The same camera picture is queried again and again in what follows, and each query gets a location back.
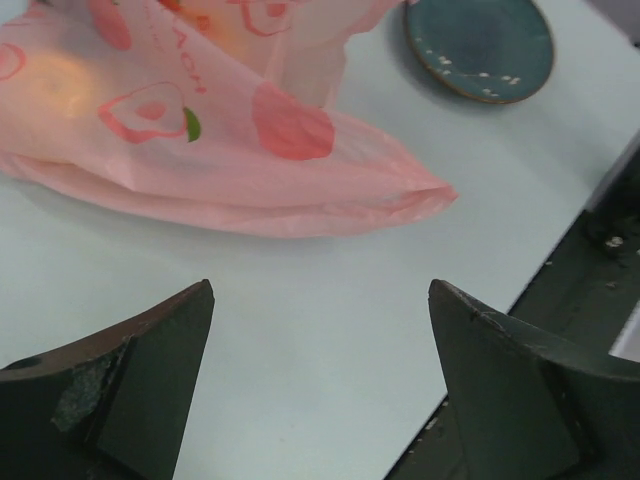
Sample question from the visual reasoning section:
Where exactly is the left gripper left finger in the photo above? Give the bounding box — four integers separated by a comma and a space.
1, 280, 215, 479

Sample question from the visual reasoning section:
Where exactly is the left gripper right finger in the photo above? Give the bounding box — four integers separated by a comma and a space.
428, 280, 639, 479

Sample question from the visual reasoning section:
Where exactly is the pink plastic bag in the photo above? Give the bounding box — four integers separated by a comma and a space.
1, 1, 456, 238

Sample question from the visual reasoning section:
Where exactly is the blue ceramic plate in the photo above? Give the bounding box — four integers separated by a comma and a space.
403, 0, 555, 104

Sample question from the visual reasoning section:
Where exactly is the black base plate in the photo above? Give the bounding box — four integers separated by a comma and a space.
389, 215, 639, 479

